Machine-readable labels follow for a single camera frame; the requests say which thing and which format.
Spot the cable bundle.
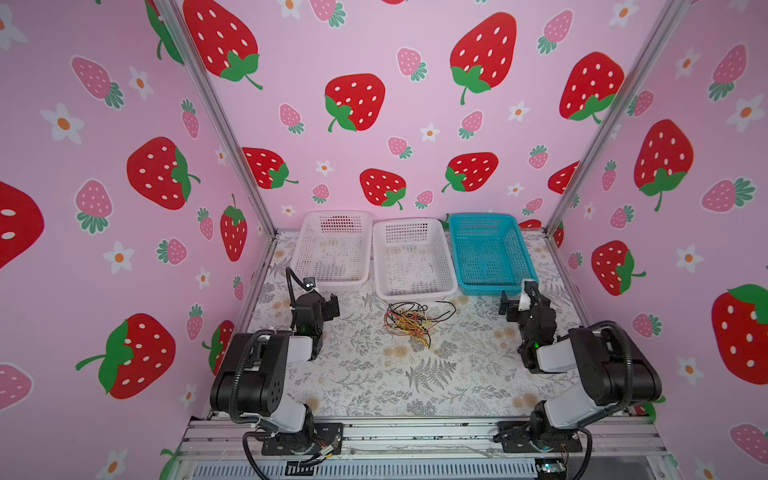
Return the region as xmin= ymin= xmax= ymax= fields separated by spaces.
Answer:
xmin=383 ymin=300 xmax=457 ymax=349

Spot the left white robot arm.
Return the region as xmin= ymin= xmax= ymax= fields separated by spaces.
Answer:
xmin=209 ymin=290 xmax=343 ymax=460

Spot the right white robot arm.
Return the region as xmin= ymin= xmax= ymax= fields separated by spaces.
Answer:
xmin=493 ymin=282 xmax=662 ymax=453

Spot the left white plastic basket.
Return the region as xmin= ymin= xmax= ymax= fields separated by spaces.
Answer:
xmin=290 ymin=211 xmax=373 ymax=293

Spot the white plastic basket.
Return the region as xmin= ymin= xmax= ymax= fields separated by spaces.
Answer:
xmin=290 ymin=211 xmax=373 ymax=293
xmin=372 ymin=218 xmax=458 ymax=303

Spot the teal plastic basket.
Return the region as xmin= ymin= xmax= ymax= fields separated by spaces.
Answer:
xmin=448 ymin=213 xmax=538 ymax=296

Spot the middle white plastic basket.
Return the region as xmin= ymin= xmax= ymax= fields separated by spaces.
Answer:
xmin=372 ymin=218 xmax=458 ymax=303

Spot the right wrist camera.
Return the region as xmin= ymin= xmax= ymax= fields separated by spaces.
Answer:
xmin=518 ymin=279 xmax=539 ymax=311

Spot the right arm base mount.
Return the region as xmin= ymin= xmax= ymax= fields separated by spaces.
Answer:
xmin=492 ymin=421 xmax=583 ymax=454

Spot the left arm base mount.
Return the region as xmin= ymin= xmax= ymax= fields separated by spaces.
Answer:
xmin=261 ymin=422 xmax=344 ymax=456

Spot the aluminium front rail frame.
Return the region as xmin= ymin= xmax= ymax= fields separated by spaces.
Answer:
xmin=166 ymin=416 xmax=683 ymax=479

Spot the left aluminium corner post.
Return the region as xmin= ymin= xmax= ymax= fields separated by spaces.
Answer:
xmin=157 ymin=0 xmax=277 ymax=238

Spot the aluminium corner post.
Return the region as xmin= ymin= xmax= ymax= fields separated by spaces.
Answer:
xmin=157 ymin=0 xmax=277 ymax=238
xmin=544 ymin=0 xmax=690 ymax=241

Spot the right aluminium corner post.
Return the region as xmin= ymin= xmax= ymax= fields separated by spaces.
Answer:
xmin=544 ymin=0 xmax=690 ymax=241

